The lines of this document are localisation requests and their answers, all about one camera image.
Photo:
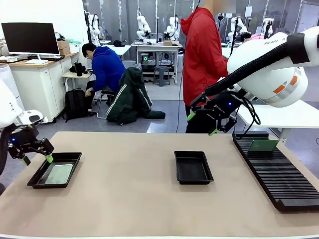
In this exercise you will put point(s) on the computer tower with lit fan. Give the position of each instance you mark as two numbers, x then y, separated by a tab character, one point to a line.
144	58

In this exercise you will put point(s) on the black office chair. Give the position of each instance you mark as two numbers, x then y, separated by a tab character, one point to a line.
109	92

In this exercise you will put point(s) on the black backpack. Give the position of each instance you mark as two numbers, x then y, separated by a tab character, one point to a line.
76	104

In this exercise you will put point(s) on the black ESD tray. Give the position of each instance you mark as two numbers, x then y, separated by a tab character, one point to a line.
41	175
193	168

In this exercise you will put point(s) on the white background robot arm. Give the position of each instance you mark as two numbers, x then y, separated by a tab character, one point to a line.
238	26
172	28
94	27
142	26

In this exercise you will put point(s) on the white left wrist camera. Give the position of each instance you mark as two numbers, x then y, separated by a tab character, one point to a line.
44	120

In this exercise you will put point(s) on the brown cardboard box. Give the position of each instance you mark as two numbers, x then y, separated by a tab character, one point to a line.
63	47

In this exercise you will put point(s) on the white cabinet with wooden top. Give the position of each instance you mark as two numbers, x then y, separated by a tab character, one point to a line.
35	79

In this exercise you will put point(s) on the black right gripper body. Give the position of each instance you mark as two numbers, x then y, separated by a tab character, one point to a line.
220	105

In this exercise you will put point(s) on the black keyboard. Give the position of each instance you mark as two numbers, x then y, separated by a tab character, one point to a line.
49	58

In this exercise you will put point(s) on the white-framed computer monitor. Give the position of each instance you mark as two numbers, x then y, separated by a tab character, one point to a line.
30	38

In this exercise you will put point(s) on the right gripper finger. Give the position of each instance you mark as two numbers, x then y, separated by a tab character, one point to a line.
191	116
212	132

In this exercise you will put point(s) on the white lab table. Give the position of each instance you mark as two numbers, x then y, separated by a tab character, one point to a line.
119	49
159	47
225	52

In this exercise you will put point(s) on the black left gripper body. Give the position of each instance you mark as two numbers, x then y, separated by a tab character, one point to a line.
21	140

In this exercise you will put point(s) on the black tripod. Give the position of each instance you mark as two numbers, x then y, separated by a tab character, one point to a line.
233	37

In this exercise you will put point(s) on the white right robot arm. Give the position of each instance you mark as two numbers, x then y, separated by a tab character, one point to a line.
269	74

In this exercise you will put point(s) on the person in blue hoodie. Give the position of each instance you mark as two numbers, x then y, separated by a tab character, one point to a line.
107	67

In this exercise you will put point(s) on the grey plastic stool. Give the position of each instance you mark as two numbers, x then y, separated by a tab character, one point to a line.
161	74

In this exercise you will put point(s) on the green circuit board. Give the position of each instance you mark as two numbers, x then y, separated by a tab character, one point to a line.
264	145
59	174

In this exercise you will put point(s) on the person in red jacket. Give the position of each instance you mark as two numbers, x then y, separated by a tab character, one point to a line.
204	62

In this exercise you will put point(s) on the white perforated air purifier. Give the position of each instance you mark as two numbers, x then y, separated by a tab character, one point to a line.
7	71

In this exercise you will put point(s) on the white storage box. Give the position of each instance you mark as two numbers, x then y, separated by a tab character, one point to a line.
74	48

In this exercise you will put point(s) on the white side table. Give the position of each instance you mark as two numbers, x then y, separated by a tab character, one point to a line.
286	115

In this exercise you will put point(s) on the black slotted board rack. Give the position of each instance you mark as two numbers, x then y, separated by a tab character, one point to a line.
286	179

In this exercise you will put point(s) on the small cardboard box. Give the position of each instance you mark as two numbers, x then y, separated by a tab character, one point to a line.
168	42

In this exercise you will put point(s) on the black pole stand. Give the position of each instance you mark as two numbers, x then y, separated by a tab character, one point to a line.
89	35

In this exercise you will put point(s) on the small wooden-top desk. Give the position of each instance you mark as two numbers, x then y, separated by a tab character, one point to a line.
74	74

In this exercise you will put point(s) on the dark jacket with white stripes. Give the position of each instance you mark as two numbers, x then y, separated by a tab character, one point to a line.
132	99

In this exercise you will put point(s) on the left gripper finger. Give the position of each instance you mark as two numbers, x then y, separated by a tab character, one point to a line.
25	159
45	148

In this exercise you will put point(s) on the black bag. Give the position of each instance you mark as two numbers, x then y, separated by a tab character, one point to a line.
119	43

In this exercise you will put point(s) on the black tumbler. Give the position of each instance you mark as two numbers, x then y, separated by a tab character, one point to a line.
78	69

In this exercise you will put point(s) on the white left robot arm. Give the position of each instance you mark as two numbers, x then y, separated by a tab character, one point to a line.
10	107

